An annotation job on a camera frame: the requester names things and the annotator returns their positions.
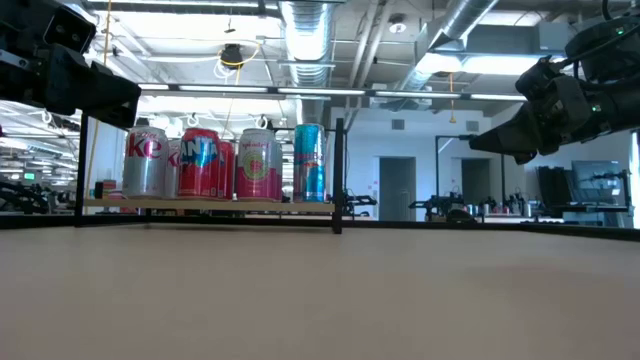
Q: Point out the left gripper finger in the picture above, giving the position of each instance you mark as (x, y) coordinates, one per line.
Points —
(90, 90)
(122, 120)

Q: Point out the silver Diet Coke can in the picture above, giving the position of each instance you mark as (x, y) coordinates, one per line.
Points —
(172, 172)
(145, 170)

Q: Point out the red Fanta strawberry can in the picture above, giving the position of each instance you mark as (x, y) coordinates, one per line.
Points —
(199, 165)
(227, 172)

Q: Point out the pink Spindrift can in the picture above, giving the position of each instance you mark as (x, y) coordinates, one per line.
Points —
(257, 165)

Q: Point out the blue Red Bull can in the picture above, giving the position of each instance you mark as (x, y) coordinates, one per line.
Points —
(309, 165)

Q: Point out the background black robot arm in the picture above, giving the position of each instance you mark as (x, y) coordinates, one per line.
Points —
(360, 200)
(442, 205)
(20, 197)

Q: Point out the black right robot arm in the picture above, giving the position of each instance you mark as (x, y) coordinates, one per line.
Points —
(615, 60)

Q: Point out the wooden shelf board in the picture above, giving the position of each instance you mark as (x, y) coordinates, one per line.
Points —
(200, 205)

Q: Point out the grey computer monitor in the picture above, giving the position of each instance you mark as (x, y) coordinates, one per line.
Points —
(597, 177)

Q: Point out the colourful boxes stack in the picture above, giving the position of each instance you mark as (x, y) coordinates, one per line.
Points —
(107, 189)

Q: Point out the dark background desk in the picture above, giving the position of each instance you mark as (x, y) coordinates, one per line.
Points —
(590, 208)

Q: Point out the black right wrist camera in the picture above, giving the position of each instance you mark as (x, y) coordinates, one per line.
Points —
(537, 77)

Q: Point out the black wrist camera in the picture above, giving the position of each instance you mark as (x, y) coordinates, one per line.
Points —
(70, 30)
(537, 77)

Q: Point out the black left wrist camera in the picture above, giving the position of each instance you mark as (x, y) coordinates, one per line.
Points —
(70, 30)

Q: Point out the black ceiling dome camera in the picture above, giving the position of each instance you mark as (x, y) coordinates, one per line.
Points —
(231, 56)

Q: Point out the black table frame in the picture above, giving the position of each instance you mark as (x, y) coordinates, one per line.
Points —
(30, 220)

